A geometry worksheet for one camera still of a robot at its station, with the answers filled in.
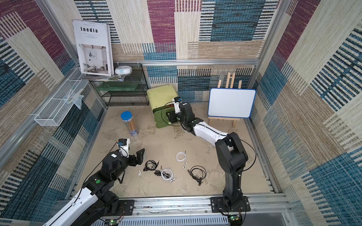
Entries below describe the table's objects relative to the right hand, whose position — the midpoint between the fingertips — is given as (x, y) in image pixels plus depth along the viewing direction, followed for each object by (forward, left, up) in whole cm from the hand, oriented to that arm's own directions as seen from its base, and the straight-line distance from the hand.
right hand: (168, 111), depth 90 cm
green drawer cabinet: (+10, +6, +2) cm, 12 cm away
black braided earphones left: (-27, +11, -19) cm, 35 cm away
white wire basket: (-14, +55, +14) cm, 59 cm away
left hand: (-23, +16, -4) cm, 29 cm away
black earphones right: (-31, -17, -21) cm, 41 cm away
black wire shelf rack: (+14, +30, +6) cm, 33 cm away
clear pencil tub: (-3, +26, -1) cm, 26 cm away
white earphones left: (-32, +1, -20) cm, 37 cm away
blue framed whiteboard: (+9, -41, -2) cm, 42 cm away
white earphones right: (-19, -8, -18) cm, 28 cm away
